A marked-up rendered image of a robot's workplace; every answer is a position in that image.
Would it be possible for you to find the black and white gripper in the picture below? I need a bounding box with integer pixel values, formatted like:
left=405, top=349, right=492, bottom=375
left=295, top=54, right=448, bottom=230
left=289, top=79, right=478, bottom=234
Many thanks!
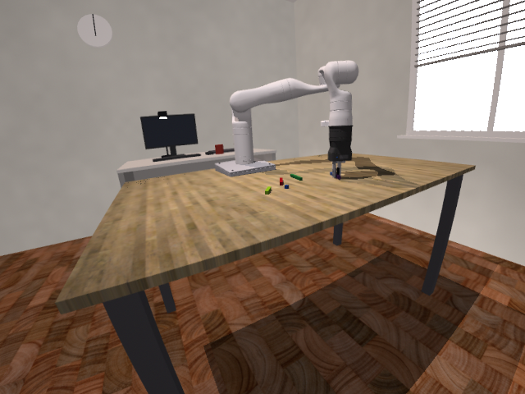
left=321, top=109, right=353, bottom=178

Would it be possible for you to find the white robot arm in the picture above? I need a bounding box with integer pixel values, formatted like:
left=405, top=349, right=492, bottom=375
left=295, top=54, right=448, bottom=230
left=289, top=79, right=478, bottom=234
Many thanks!
left=230, top=61, right=358, bottom=165

